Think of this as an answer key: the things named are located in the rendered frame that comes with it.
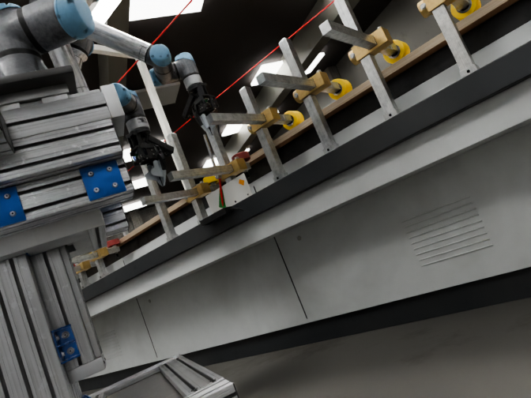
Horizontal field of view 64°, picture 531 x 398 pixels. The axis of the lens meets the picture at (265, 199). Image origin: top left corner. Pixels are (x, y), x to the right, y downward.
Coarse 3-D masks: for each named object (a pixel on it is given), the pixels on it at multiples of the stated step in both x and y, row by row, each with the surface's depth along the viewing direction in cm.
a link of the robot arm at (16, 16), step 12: (0, 12) 105; (12, 12) 106; (0, 24) 104; (12, 24) 104; (24, 24) 104; (0, 36) 104; (12, 36) 105; (24, 36) 105; (0, 48) 104; (36, 48) 108
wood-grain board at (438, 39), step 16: (496, 0) 128; (512, 0) 127; (480, 16) 131; (464, 32) 138; (432, 48) 141; (400, 64) 148; (368, 80) 156; (352, 96) 160; (336, 112) 171; (304, 128) 176; (256, 160) 197; (176, 208) 233; (144, 224) 253; (128, 240) 271
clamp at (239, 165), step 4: (236, 160) 178; (240, 160) 180; (228, 164) 181; (232, 164) 180; (236, 164) 178; (240, 164) 179; (244, 164) 181; (236, 168) 179; (240, 168) 178; (244, 168) 180; (232, 172) 180; (236, 172) 180; (240, 172) 183; (224, 176) 184; (228, 176) 182; (220, 180) 186; (224, 180) 187
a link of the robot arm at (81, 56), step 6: (78, 42) 171; (84, 42) 174; (90, 42) 178; (72, 48) 171; (78, 48) 172; (84, 48) 174; (90, 48) 180; (78, 54) 173; (84, 54) 174; (78, 60) 173; (84, 60) 177
